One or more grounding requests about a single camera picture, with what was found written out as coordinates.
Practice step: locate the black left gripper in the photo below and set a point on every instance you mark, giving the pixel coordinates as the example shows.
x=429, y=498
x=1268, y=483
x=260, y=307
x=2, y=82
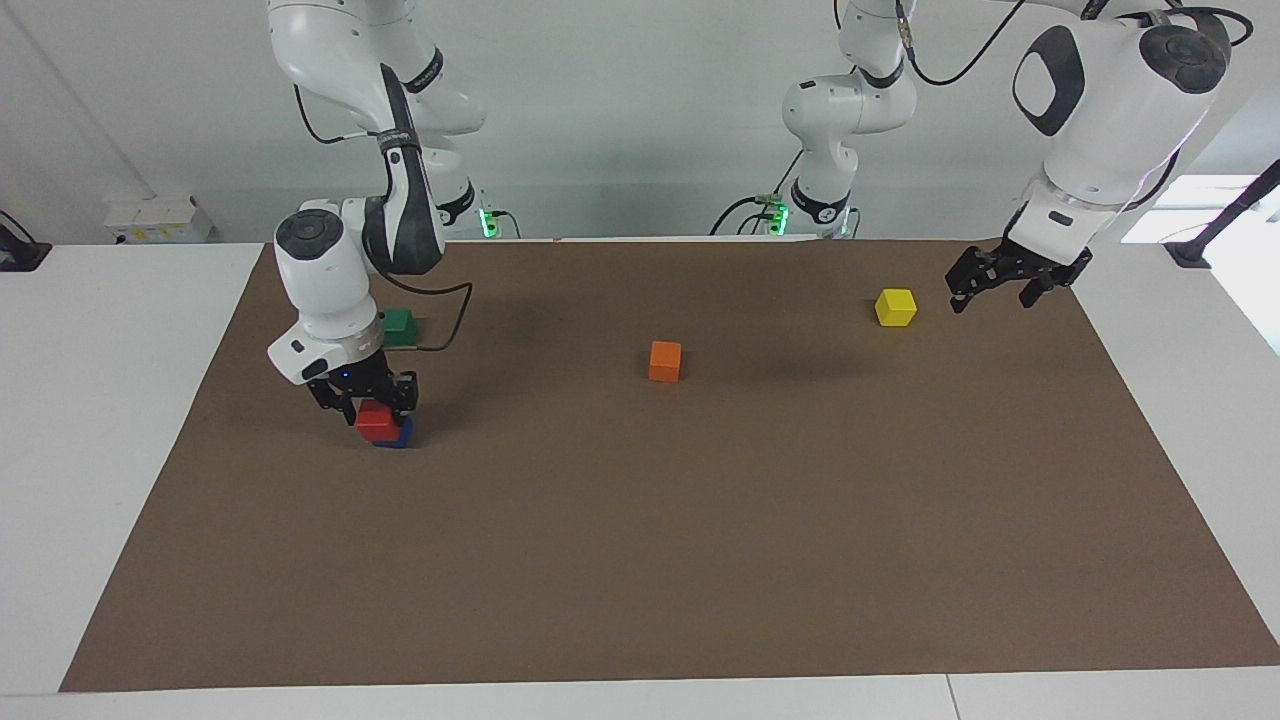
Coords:
x=1045, y=262

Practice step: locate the orange wooden block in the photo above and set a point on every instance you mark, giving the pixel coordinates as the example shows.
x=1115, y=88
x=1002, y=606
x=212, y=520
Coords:
x=665, y=362

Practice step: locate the green wooden block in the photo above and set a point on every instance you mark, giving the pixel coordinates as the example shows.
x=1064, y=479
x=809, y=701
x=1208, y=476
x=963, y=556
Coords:
x=402, y=325

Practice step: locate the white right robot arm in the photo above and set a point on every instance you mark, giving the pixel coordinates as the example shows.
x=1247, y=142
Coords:
x=320, y=270

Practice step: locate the black stand with slanted pole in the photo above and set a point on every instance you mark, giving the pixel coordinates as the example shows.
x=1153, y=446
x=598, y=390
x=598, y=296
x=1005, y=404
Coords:
x=1190, y=252

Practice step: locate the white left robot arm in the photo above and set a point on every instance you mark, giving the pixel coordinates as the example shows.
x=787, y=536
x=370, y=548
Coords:
x=1110, y=130

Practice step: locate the yellow wooden block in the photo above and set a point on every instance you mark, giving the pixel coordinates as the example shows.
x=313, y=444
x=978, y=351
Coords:
x=896, y=308

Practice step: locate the blue wooden block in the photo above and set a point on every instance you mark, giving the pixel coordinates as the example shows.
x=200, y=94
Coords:
x=400, y=436

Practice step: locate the black clamp left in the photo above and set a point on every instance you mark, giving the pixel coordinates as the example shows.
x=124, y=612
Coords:
x=20, y=255

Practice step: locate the red wooden block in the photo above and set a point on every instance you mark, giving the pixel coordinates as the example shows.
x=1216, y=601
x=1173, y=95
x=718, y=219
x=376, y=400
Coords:
x=377, y=420

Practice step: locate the white cardboard box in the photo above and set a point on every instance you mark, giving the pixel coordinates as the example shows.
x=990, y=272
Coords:
x=160, y=218

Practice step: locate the brown table mat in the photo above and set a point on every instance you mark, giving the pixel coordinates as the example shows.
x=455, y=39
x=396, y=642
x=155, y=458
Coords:
x=700, y=520

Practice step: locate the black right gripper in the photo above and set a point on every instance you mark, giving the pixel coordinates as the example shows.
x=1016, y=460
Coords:
x=355, y=382

